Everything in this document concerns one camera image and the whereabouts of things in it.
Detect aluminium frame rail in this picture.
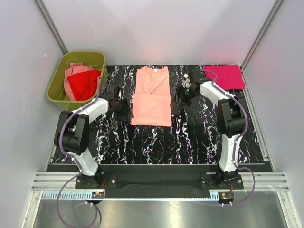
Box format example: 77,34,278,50
31,172,289,201

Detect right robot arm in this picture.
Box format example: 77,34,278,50
174,69,248,188

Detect olive green plastic bin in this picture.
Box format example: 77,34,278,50
47,51,108,111

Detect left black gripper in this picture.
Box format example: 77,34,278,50
111,98,134,121

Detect dusty pink t shirt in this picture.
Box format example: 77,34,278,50
64,62,94,101

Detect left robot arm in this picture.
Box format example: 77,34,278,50
54,85,133,188

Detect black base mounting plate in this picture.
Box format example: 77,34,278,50
75,163,244,199

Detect salmon pink t shirt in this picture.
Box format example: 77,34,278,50
131,66,171,127

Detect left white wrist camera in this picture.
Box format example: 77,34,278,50
118,89,123,100

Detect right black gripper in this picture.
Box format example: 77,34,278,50
170,85,199,111

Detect red t shirt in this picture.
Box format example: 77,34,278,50
66,70,102,101

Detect folded magenta t shirt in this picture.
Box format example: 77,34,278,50
204,65,246,90

